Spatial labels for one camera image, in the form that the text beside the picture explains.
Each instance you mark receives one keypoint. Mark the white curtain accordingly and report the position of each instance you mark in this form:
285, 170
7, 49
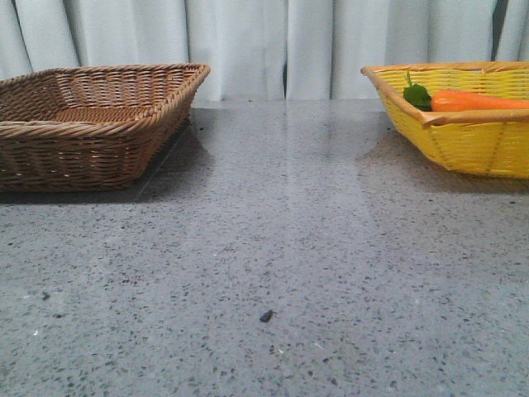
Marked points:
264, 50

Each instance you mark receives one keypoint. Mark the brown wicker basket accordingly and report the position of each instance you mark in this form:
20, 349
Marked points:
91, 128

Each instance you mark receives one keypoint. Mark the orange toy carrot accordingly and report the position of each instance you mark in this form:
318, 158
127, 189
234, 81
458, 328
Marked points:
455, 100

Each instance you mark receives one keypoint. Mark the yellow woven basket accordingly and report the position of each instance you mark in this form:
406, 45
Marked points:
477, 142

